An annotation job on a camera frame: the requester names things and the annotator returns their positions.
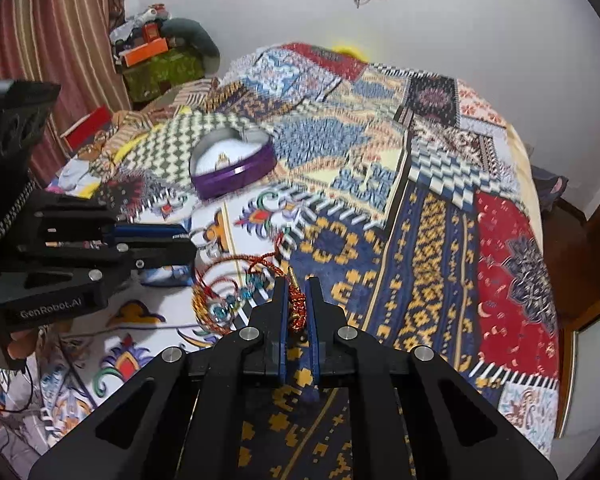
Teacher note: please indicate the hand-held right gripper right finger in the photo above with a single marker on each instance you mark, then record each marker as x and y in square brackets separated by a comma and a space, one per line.
[313, 320]

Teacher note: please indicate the brown wooden door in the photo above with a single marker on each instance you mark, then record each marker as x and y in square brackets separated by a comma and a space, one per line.
[587, 280]

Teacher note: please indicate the pile of assorted toys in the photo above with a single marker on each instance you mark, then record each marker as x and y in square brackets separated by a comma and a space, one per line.
[137, 22]

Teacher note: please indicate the colourful patchwork blanket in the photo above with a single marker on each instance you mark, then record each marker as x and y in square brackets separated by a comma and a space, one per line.
[430, 260]

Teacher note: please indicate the striped red curtain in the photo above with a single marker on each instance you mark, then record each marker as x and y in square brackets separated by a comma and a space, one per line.
[55, 35]

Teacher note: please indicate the grey plush cushion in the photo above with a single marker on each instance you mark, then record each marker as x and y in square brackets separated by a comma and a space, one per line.
[195, 35]

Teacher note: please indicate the yellow object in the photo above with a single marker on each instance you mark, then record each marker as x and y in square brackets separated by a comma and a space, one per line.
[350, 50]

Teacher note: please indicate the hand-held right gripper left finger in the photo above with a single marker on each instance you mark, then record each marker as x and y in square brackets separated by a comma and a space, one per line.
[280, 320]

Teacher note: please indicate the person's left hand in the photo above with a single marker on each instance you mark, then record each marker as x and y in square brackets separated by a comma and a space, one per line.
[21, 346]

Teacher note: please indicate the green patterned covered cabinet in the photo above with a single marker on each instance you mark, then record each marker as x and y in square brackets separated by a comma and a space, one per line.
[162, 75]

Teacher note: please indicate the purple heart-shaped jewelry box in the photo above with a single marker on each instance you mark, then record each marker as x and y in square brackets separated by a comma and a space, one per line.
[230, 177]

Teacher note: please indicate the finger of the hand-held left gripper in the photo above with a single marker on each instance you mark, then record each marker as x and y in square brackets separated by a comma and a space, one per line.
[150, 231]
[165, 255]

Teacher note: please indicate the orange box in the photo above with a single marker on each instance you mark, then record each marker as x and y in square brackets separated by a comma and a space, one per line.
[145, 52]

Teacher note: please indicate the dark cloth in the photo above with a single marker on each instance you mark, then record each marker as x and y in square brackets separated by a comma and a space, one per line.
[550, 187]

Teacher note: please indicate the red flat box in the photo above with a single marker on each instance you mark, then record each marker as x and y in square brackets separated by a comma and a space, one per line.
[87, 127]

